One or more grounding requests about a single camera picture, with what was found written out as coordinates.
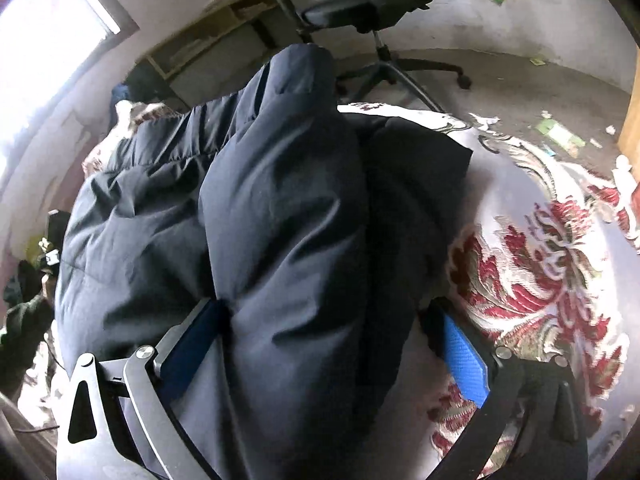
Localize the dark navy padded jacket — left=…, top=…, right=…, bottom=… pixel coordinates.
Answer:
left=52, top=42, right=473, bottom=480

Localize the black office chair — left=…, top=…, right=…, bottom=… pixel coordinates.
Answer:
left=267, top=0, right=473, bottom=111

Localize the floral red white bedspread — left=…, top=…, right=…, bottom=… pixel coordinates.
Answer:
left=80, top=100, right=640, bottom=480

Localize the pile of dark clothes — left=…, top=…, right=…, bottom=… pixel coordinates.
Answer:
left=0, top=260, right=57, bottom=393

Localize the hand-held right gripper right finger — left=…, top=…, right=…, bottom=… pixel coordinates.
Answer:
left=424, top=297, right=590, bottom=480

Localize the window with brown frame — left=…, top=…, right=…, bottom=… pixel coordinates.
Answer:
left=0, top=0, right=138, bottom=171

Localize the light wooden cabinet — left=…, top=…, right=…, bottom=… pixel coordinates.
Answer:
left=617, top=45, right=640, bottom=181

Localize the green paper packet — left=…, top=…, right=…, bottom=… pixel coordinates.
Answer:
left=537, top=117, right=587, bottom=157

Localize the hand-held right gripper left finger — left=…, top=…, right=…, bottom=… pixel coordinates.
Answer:
left=56, top=299, right=227, bottom=480

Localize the wooden desk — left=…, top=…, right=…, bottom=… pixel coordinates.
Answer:
left=135, top=0, right=281, bottom=83

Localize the yellow cloth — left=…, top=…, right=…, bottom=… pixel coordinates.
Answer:
left=25, top=237, right=51, bottom=263

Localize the blue cloth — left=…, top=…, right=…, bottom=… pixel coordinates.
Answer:
left=111, top=82, right=138, bottom=107

